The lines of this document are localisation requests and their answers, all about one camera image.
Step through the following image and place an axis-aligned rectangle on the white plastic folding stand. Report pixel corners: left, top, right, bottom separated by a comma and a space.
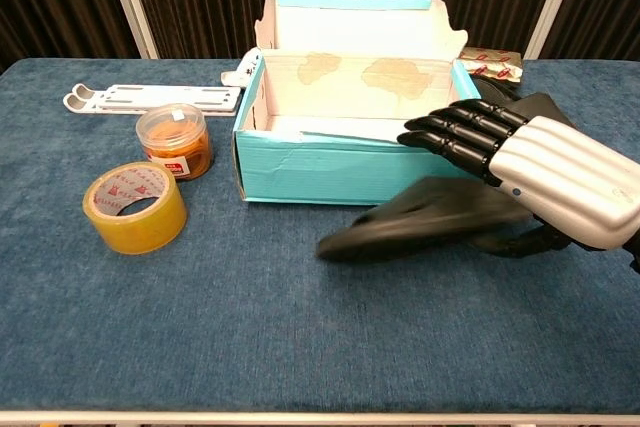
62, 82, 244, 120

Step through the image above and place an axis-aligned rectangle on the yellow packing tape roll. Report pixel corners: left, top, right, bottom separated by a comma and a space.
82, 161, 189, 256

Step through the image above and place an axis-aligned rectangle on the blue fabric table cover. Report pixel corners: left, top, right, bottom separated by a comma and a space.
0, 57, 640, 416

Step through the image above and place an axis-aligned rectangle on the white partition frame post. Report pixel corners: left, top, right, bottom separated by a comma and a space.
99, 0, 160, 60
521, 0, 586, 60

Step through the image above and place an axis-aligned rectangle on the white printed snack bag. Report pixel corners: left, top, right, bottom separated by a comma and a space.
220, 46, 264, 90

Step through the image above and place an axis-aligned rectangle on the gold red-print packet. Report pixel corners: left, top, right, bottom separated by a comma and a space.
457, 45, 524, 83

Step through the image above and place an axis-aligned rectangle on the black slipper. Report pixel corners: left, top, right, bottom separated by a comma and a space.
469, 74, 576, 128
316, 175, 534, 263

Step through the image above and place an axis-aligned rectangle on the clear jar of rubber bands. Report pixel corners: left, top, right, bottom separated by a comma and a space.
135, 102, 215, 183

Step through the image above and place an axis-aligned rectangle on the light blue shoe box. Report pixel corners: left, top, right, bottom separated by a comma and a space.
230, 0, 484, 206

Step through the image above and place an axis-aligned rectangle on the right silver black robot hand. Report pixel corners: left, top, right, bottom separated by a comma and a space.
396, 98, 640, 261

